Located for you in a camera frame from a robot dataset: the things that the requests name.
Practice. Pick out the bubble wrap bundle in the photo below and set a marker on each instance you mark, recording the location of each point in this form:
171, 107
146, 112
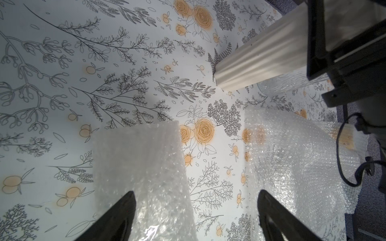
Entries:
148, 160

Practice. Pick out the white ribbed ceramic vase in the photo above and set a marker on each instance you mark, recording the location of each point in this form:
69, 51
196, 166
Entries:
279, 49

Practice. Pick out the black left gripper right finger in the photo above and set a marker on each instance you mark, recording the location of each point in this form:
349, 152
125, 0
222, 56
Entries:
278, 224

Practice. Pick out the clear textured glass vase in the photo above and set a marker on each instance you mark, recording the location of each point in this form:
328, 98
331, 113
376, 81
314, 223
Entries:
288, 82

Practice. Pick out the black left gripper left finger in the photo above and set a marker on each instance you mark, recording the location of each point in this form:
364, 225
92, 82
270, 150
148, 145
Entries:
115, 224

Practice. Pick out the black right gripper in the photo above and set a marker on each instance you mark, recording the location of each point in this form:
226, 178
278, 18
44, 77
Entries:
346, 19

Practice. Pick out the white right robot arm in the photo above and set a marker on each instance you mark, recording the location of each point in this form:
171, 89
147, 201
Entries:
374, 117

